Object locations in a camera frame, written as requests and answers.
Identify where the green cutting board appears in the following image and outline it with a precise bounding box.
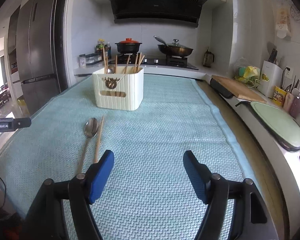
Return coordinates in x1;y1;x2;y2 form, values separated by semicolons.
249;102;300;151

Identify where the black pot with red lid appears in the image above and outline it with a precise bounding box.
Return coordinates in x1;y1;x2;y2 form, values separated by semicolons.
115;38;142;54

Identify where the wire whisk on wall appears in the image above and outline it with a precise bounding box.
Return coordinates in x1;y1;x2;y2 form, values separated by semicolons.
290;4;300;21

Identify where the yellow green bag of items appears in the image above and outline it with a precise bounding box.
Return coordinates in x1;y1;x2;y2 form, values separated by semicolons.
234;58;269;88

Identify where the wooden cutting board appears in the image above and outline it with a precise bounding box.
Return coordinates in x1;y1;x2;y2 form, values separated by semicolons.
211;75;267;103

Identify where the black gas cooktop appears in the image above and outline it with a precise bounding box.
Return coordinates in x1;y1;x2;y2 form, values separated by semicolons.
117;54;199;70

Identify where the cream utensil holder box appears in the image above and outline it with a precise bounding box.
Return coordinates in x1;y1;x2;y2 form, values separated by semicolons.
92;66;144;111

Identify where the light blue woven table mat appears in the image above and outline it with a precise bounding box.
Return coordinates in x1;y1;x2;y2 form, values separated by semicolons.
0;75;255;239

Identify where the dark wok with glass lid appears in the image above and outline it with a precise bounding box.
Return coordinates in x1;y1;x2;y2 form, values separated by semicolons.
154;35;193;57

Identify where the dark glass french press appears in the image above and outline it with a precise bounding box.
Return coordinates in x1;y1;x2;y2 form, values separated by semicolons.
203;49;215;68

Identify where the steel spoon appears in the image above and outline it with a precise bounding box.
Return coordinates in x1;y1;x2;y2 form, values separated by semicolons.
76;118;98;174
107;65;115;74

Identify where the yellow snack canister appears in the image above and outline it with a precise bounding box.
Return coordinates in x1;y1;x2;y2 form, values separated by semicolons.
272;86;287;107

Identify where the hanging patterned towel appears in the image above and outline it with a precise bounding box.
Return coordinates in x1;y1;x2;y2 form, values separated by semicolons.
275;4;292;39

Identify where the white knife block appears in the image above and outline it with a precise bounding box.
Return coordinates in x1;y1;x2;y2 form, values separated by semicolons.
257;61;283;98

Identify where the black range hood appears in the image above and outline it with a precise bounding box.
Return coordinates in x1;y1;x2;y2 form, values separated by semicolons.
109;0;207;28

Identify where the white-label spice jar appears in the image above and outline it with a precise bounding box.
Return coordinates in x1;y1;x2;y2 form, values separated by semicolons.
79;54;87;68

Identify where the sauce bottles group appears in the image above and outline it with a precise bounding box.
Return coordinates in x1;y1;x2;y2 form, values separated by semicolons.
95;38;111;59

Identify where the grey multi-door refrigerator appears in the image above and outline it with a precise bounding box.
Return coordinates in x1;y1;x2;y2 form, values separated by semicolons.
16;0;68;115

